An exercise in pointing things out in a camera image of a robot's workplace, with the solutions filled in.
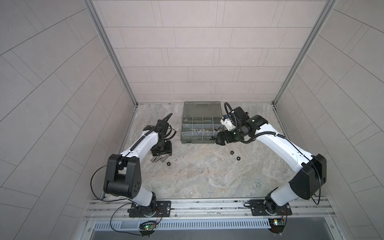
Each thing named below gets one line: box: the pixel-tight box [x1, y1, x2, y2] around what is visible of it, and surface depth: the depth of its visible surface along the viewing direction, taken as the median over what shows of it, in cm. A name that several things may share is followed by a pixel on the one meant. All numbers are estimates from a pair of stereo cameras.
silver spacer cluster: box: [150, 155, 169, 163], surface depth 88 cm
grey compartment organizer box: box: [180, 101, 223, 144], surface depth 106 cm
